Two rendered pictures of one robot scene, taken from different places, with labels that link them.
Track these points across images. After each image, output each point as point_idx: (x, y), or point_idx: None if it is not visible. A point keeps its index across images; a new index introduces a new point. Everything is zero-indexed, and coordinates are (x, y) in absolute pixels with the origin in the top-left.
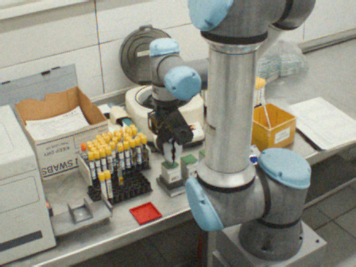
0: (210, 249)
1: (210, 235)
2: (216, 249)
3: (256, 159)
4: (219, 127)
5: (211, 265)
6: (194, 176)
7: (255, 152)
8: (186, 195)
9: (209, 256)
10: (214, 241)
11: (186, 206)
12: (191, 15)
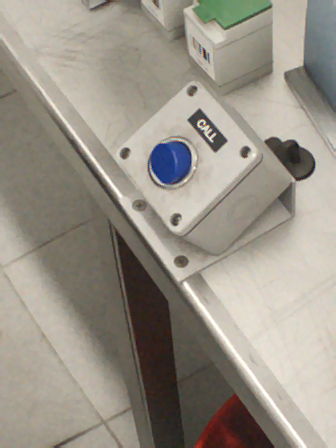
0: (103, 265)
1: (96, 223)
2: (121, 299)
3: (167, 169)
4: None
5: (119, 326)
6: (153, 12)
7: (218, 163)
8: (62, 10)
9: (106, 285)
10: (110, 262)
11: (1, 13)
12: None
